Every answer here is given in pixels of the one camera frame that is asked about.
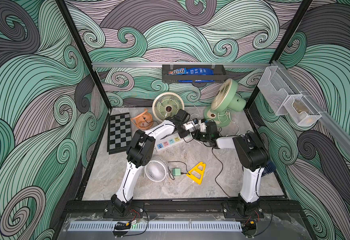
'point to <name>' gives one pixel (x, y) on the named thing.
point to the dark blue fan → (270, 168)
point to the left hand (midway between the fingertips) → (186, 127)
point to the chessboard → (119, 137)
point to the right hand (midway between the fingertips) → (191, 133)
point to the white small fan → (156, 169)
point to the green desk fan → (225, 100)
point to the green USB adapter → (176, 171)
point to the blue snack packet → (192, 71)
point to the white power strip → (169, 141)
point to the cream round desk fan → (167, 105)
